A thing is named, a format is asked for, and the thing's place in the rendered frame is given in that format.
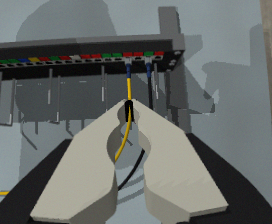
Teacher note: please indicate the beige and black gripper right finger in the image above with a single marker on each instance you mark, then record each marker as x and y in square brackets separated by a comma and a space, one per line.
[185, 180]

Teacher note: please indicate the black patch cord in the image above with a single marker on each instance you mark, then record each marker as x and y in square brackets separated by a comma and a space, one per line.
[142, 152]

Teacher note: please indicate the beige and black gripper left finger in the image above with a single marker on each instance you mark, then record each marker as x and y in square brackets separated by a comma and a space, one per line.
[74, 184]

